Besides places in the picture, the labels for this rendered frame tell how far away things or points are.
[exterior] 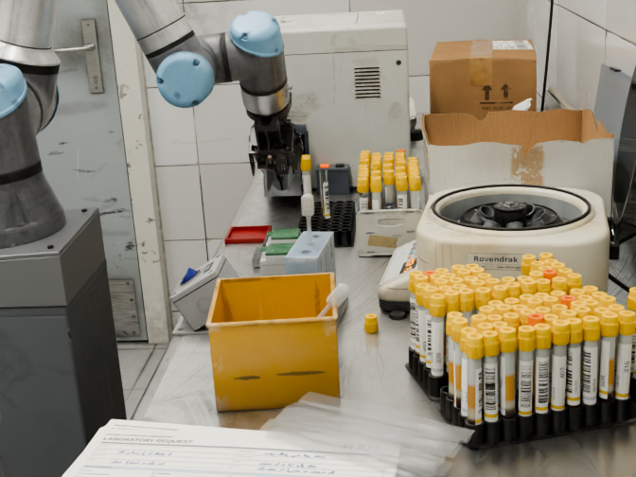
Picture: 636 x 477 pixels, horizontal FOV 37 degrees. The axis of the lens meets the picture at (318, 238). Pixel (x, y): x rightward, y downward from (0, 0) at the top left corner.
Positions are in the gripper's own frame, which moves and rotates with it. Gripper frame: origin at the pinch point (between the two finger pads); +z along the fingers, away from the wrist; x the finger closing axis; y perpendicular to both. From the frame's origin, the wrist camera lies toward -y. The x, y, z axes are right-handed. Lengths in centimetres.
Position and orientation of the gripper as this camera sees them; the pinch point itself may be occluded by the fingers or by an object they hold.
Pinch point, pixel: (281, 181)
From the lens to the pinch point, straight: 169.3
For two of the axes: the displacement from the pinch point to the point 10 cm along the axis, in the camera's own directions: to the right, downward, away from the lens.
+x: 10.0, -0.3, -0.8
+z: 0.8, 6.6, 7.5
